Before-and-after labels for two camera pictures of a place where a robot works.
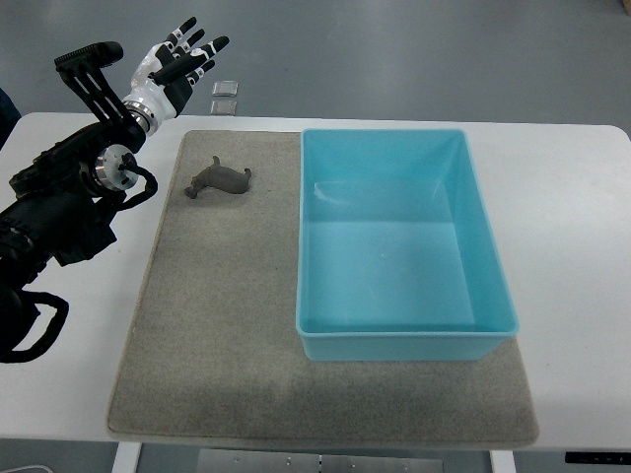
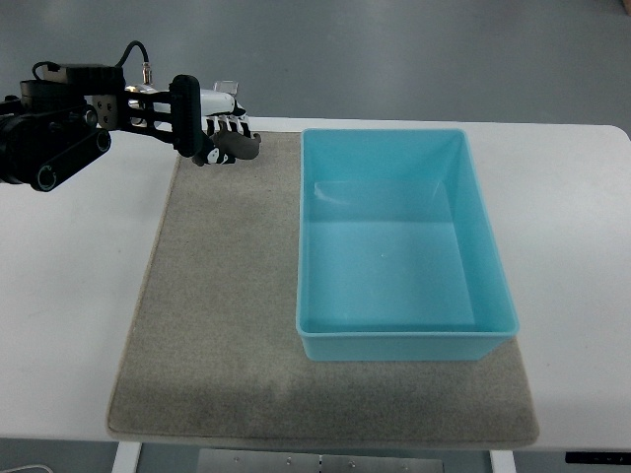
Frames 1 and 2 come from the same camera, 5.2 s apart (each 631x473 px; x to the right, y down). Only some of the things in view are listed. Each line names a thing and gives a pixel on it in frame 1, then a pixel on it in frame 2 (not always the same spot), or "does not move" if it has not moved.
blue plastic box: (397, 258) does not move
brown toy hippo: (220, 177) to (233, 145)
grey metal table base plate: (311, 461) does not move
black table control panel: (597, 457) does not move
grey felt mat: (210, 344) does not move
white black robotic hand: (162, 79) to (222, 112)
